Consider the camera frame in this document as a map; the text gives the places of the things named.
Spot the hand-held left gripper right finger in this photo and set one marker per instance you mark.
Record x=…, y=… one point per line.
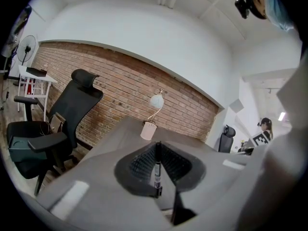
x=216, y=172

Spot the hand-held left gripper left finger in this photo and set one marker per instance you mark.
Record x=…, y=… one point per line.
x=96, y=177

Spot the black pen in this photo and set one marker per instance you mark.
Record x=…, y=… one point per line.
x=157, y=174

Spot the white perforated pen holder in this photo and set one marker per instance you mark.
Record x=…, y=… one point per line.
x=148, y=132

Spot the small black office chair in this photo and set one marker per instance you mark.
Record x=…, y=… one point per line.
x=226, y=141

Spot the brown bag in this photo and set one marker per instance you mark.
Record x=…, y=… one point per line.
x=56, y=123

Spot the large black office chair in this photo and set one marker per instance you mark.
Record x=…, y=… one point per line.
x=72, y=105

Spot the dark green box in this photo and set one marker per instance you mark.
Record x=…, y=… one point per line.
x=21, y=148

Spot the ceiling light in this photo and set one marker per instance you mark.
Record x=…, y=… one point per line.
x=282, y=116

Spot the white globe desk lamp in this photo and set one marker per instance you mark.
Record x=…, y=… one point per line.
x=157, y=100

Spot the red stool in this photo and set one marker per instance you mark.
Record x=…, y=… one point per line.
x=29, y=87

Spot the white side table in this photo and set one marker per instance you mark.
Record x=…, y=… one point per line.
x=36, y=77

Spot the flat black box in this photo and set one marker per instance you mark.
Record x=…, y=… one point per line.
x=36, y=71

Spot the white standing fan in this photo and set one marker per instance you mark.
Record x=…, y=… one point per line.
x=26, y=49

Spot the blue face mask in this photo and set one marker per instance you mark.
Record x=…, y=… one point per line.
x=278, y=11

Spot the person's face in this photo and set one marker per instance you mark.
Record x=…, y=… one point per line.
x=259, y=1

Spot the grey wall panel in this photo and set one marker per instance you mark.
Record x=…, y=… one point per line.
x=236, y=105

